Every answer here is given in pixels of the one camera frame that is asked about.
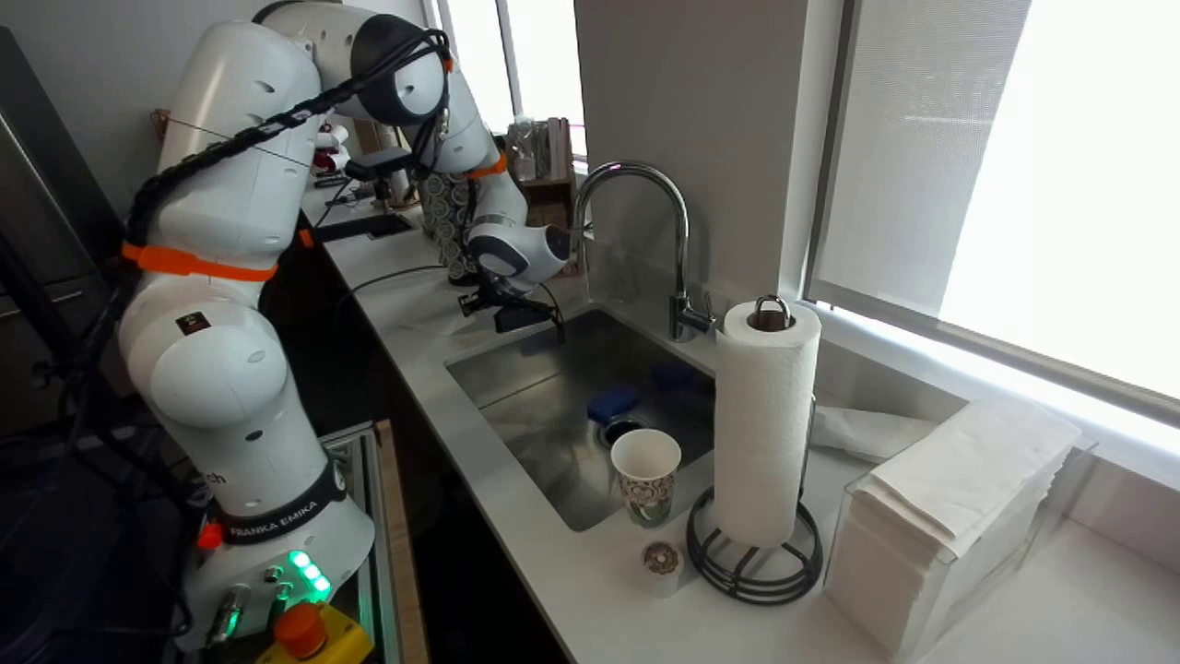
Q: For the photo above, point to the chrome kitchen faucet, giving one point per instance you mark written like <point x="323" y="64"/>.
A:
<point x="684" y="263"/>

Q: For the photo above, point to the blue sponge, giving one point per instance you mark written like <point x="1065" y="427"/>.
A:
<point x="613" y="402"/>

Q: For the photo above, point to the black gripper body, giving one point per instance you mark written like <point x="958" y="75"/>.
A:
<point x="517" y="301"/>

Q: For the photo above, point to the white window frame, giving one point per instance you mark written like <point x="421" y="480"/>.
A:
<point x="829" y="159"/>

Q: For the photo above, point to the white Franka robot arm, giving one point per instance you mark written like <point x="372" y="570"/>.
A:
<point x="233" y="356"/>

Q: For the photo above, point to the patterned white paper cup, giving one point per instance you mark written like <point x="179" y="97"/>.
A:
<point x="647" y="474"/>

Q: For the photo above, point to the metal jar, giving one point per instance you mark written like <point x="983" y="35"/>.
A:
<point x="540" y="149"/>

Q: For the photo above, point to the white paper towel roll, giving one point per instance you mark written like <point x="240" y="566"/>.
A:
<point x="766" y="417"/>

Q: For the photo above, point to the white napkin stack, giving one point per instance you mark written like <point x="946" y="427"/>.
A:
<point x="946" y="540"/>

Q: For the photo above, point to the stainless steel sink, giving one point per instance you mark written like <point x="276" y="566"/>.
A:
<point x="540" y="392"/>

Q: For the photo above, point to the round doughnut print disc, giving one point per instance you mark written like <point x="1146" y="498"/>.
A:
<point x="663" y="558"/>

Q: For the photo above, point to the yellow red emergency stop button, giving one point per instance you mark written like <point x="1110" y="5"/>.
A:
<point x="299" y="630"/>

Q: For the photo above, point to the dark cabinet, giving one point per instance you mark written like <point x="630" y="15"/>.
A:
<point x="37" y="245"/>

